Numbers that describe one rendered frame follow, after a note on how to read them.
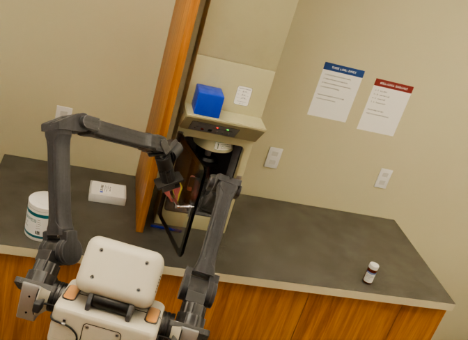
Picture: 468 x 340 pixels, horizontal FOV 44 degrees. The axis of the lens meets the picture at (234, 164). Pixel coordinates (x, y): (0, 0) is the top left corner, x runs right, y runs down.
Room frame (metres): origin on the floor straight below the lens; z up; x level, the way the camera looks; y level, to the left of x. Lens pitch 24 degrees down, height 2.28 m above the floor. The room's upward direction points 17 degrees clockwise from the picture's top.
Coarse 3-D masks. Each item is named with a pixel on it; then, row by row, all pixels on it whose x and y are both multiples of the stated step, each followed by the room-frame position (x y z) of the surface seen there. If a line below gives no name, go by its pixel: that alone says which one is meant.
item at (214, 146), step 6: (198, 138) 2.25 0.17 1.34; (198, 144) 2.23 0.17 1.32; (204, 144) 2.22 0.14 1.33; (210, 144) 2.22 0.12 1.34; (216, 144) 2.22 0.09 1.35; (222, 144) 2.24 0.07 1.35; (228, 144) 2.26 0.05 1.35; (210, 150) 2.21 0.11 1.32; (216, 150) 2.22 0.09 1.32; (222, 150) 2.23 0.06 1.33; (228, 150) 2.25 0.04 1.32
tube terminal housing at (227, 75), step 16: (192, 64) 2.19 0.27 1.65; (208, 64) 2.17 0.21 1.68; (224, 64) 2.18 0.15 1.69; (240, 64) 2.20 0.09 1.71; (192, 80) 2.15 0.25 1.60; (208, 80) 2.17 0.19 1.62; (224, 80) 2.19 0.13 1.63; (240, 80) 2.21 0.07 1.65; (256, 80) 2.22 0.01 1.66; (272, 80) 2.24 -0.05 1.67; (192, 96) 2.16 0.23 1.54; (224, 96) 2.19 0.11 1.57; (256, 96) 2.23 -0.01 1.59; (240, 112) 2.22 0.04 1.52; (256, 112) 2.23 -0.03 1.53; (176, 128) 2.19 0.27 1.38; (240, 144) 2.23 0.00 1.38; (240, 160) 2.23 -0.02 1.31; (160, 192) 2.18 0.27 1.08; (192, 224) 2.20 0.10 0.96
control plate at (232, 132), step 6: (192, 126) 2.11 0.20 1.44; (198, 126) 2.11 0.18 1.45; (204, 126) 2.11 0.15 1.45; (210, 126) 2.11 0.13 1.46; (216, 126) 2.11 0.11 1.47; (222, 126) 2.11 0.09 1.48; (210, 132) 2.15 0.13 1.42; (216, 132) 2.15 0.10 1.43; (228, 132) 2.15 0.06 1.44; (234, 132) 2.15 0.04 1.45
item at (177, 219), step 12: (180, 156) 2.07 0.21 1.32; (192, 156) 1.98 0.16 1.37; (180, 168) 2.05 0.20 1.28; (192, 168) 1.96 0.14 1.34; (204, 168) 1.89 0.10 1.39; (192, 180) 1.94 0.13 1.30; (192, 192) 1.91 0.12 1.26; (168, 204) 2.07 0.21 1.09; (180, 204) 1.97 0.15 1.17; (192, 204) 1.89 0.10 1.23; (168, 216) 2.05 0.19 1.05; (180, 216) 1.95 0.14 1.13; (192, 216) 1.88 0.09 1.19; (168, 228) 2.02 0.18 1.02; (180, 228) 1.93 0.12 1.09; (180, 240) 1.90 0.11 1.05; (180, 252) 1.88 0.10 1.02
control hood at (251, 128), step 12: (180, 120) 2.14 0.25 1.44; (192, 120) 2.07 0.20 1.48; (204, 120) 2.07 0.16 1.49; (216, 120) 2.07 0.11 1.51; (228, 120) 2.10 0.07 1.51; (240, 120) 2.14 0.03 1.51; (252, 120) 2.18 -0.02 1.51; (240, 132) 2.15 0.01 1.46; (252, 132) 2.14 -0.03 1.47; (264, 132) 2.15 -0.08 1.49
